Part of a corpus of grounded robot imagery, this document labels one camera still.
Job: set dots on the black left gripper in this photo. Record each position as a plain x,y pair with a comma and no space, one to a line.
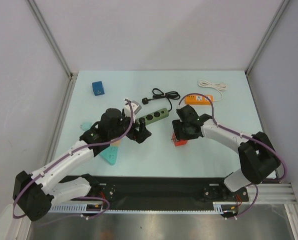
142,134

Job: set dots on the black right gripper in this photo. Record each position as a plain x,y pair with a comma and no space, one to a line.
179,130

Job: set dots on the red cube socket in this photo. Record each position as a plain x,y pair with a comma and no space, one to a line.
178,142

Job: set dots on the beige cube socket adapter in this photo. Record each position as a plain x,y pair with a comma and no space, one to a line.
116,143

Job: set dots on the teal triangular power strip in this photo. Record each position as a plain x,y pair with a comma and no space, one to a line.
110,154

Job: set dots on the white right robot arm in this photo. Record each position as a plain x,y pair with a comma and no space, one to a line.
256,153

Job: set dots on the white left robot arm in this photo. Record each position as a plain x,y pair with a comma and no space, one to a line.
35,193

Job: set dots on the green power strip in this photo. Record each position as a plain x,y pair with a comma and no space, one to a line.
154,116

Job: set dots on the orange power strip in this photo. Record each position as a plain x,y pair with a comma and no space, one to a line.
199,100

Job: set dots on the small teal charger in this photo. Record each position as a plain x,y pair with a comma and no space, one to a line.
85,126

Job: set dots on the blue cube socket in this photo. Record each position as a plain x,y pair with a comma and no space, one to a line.
98,88

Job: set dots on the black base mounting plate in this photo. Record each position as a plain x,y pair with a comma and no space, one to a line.
164,194

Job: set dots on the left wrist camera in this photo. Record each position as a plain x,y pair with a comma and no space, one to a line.
131,108

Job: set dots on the aluminium frame rail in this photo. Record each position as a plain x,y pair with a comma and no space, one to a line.
43,98

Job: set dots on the white slotted cable duct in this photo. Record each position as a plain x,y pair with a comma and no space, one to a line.
95,208

